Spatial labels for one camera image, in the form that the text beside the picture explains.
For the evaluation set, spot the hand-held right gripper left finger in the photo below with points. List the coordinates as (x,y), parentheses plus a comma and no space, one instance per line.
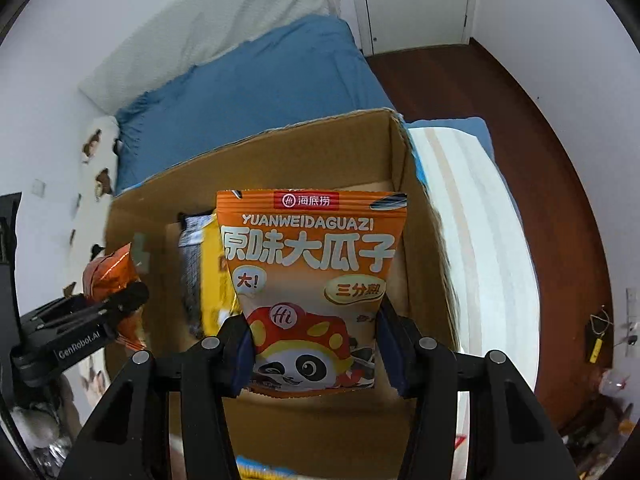
(243,357)

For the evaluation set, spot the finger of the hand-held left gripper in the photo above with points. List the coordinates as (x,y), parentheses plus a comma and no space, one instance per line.
(131,297)
(60,312)

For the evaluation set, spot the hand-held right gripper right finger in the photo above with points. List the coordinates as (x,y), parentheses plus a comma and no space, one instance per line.
(394,360)

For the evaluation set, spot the shiny orange snack packet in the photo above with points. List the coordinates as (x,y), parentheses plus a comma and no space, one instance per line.
(107,275)

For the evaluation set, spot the orange panda print snack packet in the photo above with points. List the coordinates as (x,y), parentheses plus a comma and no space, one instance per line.
(310,260)

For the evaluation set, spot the brown cardboard box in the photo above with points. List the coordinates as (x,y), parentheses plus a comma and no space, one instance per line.
(300,160)

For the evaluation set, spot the black snack packet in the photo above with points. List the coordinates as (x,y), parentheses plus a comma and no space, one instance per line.
(191,270)

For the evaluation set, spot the yellow brown print snack packet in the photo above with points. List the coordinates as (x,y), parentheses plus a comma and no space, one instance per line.
(217,280)

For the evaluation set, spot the blue yellow snack packet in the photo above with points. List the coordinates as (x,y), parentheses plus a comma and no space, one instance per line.
(265,470)

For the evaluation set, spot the white striped cloth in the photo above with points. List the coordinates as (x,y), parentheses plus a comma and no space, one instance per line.
(490,260)

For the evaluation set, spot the bear printed white cloth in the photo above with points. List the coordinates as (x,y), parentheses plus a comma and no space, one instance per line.
(95,160)

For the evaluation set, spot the black item with yellow tag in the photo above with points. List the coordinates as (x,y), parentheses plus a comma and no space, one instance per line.
(596,347)

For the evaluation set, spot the clear plastic wrapper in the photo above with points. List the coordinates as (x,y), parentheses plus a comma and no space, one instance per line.
(614,381)

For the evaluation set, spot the blue bed sheet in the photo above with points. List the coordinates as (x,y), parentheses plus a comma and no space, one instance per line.
(250,90)

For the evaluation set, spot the white door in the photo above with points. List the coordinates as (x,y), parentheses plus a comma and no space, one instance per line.
(415,5)

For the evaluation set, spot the white wall switch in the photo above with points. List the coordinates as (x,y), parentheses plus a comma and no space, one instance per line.
(39,188)

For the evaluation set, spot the white wall outlet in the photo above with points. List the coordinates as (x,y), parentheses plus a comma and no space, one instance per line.
(633,320)

